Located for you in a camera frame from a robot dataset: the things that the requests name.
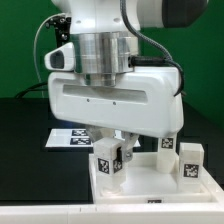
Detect black camera stand pole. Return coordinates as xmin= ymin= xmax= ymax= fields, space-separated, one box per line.
xmin=55 ymin=26 xmax=70 ymax=47

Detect white square tabletop tray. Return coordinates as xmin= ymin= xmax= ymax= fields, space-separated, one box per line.
xmin=89 ymin=152 xmax=221 ymax=204

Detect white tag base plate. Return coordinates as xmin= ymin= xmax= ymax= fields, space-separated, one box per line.
xmin=45 ymin=128 xmax=142 ymax=148

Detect black camera on stand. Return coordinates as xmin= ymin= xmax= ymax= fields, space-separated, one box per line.
xmin=45 ymin=14 xmax=71 ymax=34

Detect black base cables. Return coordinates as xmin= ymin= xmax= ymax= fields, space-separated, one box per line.
xmin=14 ymin=81 xmax=50 ymax=100

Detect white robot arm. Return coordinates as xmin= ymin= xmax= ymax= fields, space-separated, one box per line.
xmin=45 ymin=0 xmax=209 ymax=161

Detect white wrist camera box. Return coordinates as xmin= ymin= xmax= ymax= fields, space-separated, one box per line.
xmin=44 ymin=42 xmax=75 ymax=71

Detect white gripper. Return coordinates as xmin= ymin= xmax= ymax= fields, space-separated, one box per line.
xmin=48 ymin=67 xmax=184 ymax=162

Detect grey camera cable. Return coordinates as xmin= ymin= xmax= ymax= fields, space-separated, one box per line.
xmin=32 ymin=13 xmax=64 ymax=84

